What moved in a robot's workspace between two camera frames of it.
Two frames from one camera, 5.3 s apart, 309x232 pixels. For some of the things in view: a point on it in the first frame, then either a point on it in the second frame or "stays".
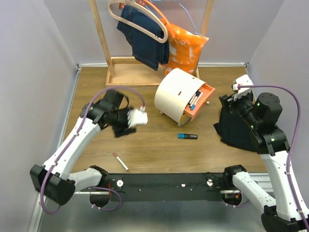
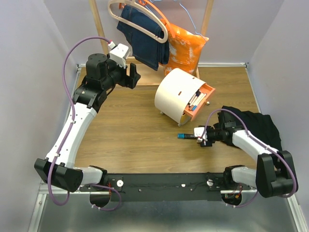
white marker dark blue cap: x=197 y=94 stays
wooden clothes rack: x=126 y=71 stays
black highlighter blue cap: x=186 y=136 stays
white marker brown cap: x=120 y=162 to x=191 y=107
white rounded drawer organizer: x=181 y=96 stays
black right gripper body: x=243 y=105 to x=213 y=135
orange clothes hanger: x=143 y=2 stays
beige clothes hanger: x=159 y=39 stays
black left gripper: x=121 y=131 to x=130 y=81
